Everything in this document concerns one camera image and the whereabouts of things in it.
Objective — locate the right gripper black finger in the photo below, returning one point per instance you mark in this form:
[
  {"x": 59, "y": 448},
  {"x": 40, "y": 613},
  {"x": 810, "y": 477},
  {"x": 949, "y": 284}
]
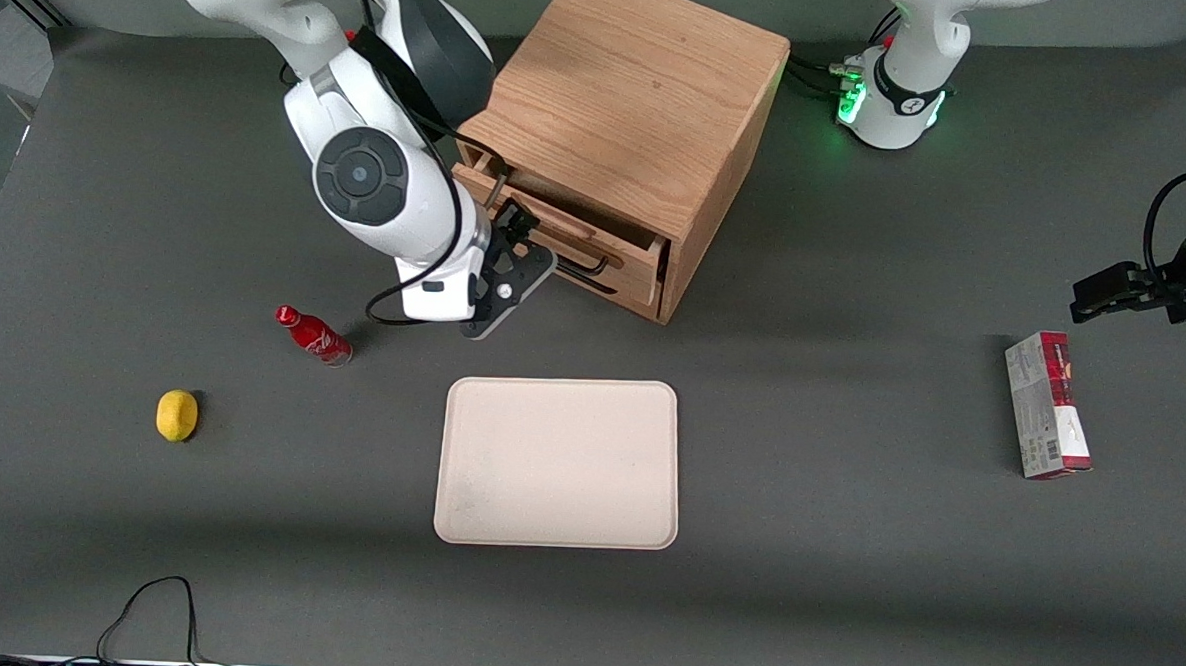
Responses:
[
  {"x": 518, "y": 223},
  {"x": 510, "y": 284}
]

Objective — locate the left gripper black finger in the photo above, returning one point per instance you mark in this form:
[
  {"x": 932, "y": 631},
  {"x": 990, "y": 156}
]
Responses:
[{"x": 1115, "y": 291}]

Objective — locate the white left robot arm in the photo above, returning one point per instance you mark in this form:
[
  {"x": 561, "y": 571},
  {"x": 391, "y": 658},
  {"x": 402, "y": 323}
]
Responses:
[{"x": 906, "y": 46}]

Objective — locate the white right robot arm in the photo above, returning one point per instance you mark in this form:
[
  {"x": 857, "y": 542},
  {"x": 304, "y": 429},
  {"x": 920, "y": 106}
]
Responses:
[{"x": 398, "y": 214}]

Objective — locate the wooden drawer cabinet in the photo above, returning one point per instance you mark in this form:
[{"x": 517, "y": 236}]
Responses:
[{"x": 623, "y": 94}]

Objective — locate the red soda bottle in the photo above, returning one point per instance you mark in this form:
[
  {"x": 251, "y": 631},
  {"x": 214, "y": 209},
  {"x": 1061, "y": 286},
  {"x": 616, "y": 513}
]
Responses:
[{"x": 315, "y": 338}]

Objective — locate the red plaid carton box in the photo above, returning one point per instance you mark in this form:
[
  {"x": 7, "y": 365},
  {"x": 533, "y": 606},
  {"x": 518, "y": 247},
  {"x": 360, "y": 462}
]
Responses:
[{"x": 1045, "y": 413}]

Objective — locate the beige plastic tray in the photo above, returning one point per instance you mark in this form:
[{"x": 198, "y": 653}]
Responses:
[{"x": 557, "y": 462}]

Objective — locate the yellow lemon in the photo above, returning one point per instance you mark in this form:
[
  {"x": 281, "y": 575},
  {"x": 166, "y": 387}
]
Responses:
[{"x": 177, "y": 416}]

